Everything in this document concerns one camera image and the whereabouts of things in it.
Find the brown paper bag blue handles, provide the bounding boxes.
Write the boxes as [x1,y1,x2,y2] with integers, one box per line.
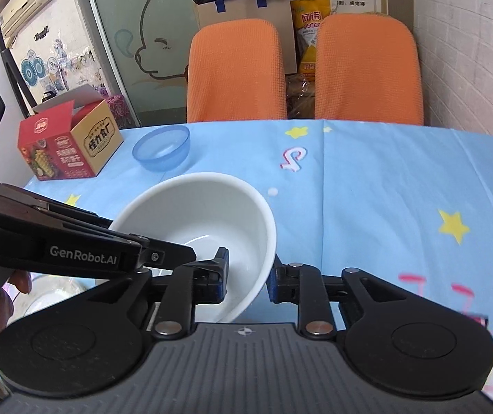
[194,0,297,74]

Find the blue cartoon pig tablecloth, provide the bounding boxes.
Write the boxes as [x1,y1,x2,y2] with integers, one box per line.
[0,121,493,403]

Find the red cracker box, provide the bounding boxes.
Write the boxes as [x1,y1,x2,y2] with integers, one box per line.
[18,85,125,181]

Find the wall photo collage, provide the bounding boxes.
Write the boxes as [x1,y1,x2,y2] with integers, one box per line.
[13,30,109,108]

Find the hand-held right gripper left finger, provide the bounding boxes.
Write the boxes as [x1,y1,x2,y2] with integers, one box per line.
[70,247,231,339]

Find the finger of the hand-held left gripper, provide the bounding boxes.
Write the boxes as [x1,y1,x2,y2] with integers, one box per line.
[132,235,197,272]
[0,183,114,236]

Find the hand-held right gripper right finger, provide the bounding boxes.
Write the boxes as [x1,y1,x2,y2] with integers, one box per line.
[268,254,443,339]

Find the clear plastic bag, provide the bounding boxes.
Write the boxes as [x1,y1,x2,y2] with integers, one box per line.
[285,73,318,120]

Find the pink floral bag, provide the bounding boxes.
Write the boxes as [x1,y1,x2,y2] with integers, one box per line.
[100,94,137,130]

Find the blue plastic bowl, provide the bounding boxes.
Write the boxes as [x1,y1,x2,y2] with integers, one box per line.
[132,127,191,172]

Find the white air conditioner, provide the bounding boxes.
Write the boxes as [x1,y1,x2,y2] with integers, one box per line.
[0,0,55,37]

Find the white ceramic bowl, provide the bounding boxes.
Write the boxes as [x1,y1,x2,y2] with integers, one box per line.
[95,172,277,324]

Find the yellow snack bag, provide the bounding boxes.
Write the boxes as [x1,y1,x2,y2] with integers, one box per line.
[290,0,338,82]

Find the frosted glass panel cartoon outline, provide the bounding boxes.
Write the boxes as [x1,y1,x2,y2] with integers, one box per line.
[67,0,202,127]

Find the orange chair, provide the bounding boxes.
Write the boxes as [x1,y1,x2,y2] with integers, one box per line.
[186,19,287,123]
[314,14,425,126]

